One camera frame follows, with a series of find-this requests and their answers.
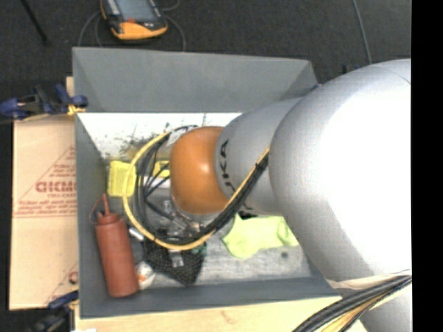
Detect black mesh pouch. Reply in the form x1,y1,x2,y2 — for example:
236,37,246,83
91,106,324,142
142,237,206,286

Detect small white and orange object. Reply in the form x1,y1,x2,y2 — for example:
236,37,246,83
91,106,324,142
135,261,156,291

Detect red-brown squeeze bottle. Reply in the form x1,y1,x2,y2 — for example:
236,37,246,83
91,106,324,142
89,193,141,299

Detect yellow packet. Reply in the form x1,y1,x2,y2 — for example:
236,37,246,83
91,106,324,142
108,160,171,198

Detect lime green cloth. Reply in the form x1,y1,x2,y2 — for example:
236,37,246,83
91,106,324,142
221,212,300,260

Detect brown cardboard board, red print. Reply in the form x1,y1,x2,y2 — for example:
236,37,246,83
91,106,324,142
8,75,80,311

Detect grey metal bin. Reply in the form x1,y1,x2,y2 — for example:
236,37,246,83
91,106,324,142
71,46,343,320

